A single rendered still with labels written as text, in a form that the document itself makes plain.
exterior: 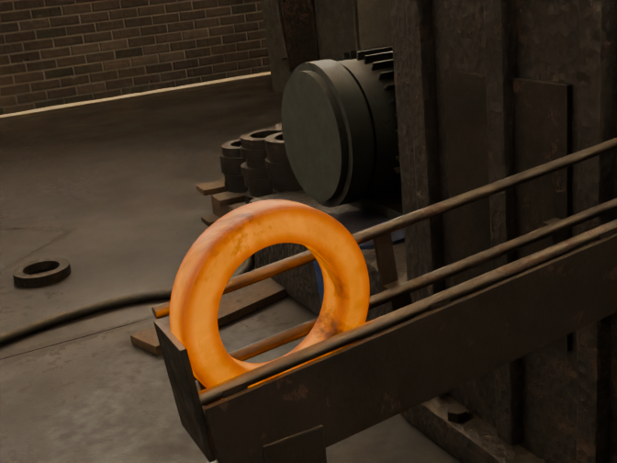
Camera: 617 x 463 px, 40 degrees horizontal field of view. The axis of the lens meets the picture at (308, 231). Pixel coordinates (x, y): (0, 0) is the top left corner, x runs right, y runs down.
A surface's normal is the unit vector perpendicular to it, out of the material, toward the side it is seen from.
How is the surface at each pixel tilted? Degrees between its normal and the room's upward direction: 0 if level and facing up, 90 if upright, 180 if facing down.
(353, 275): 90
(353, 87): 45
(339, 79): 35
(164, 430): 0
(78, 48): 90
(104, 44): 90
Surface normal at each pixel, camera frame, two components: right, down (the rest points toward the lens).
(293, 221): 0.49, 0.22
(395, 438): -0.10, -0.95
